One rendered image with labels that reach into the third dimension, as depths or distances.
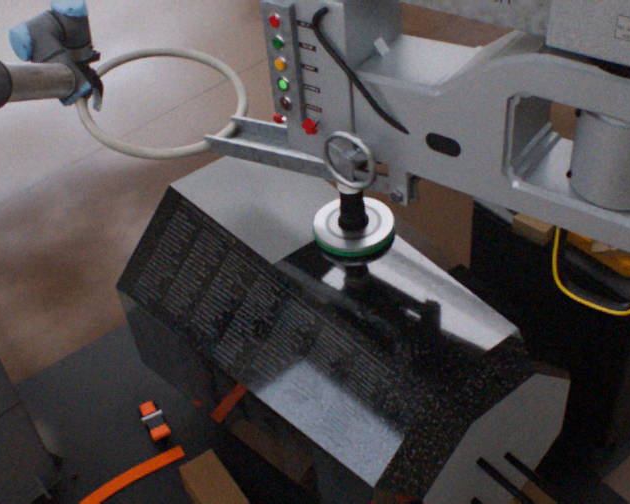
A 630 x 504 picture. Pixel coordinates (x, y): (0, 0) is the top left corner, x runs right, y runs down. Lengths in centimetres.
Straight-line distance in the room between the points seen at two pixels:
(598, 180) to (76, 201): 286
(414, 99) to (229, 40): 344
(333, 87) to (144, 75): 313
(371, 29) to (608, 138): 56
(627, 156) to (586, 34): 25
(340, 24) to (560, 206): 57
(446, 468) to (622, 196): 72
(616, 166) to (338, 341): 79
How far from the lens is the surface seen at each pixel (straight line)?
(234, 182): 247
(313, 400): 205
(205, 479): 268
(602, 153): 160
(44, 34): 231
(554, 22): 148
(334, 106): 187
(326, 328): 204
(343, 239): 217
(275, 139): 232
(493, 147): 170
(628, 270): 234
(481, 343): 196
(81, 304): 352
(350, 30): 177
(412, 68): 179
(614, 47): 146
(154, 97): 468
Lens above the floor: 234
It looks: 42 degrees down
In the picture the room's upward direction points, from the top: 7 degrees counter-clockwise
